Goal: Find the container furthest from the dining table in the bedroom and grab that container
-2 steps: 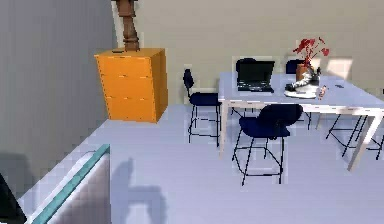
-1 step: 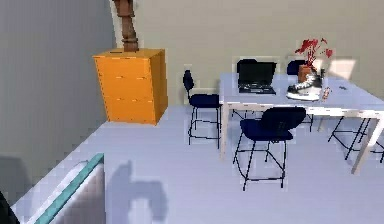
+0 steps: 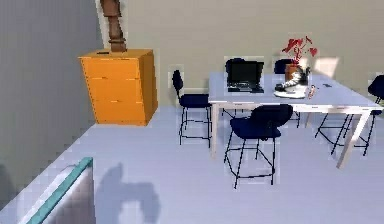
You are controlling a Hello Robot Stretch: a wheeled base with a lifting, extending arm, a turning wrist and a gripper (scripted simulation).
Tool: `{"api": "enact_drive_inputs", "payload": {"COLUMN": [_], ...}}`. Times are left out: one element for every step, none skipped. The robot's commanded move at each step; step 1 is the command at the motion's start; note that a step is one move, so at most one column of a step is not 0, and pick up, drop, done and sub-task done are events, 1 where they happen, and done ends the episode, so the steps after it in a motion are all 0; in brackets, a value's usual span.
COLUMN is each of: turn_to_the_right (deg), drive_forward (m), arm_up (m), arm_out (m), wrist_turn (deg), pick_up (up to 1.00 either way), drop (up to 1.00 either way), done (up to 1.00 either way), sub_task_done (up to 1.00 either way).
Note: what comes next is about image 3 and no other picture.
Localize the red leaf house plant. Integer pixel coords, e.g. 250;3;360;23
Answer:
281;35;319;82

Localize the black laptop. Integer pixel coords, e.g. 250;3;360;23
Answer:
226;60;265;94

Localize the white plate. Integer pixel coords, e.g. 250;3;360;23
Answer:
273;89;307;100

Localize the brown carved statue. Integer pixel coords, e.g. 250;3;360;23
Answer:
99;0;128;53

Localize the orange chest of drawers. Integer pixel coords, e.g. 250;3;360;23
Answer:
78;49;159;127

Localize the white dining table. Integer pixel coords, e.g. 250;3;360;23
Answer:
207;71;384;170

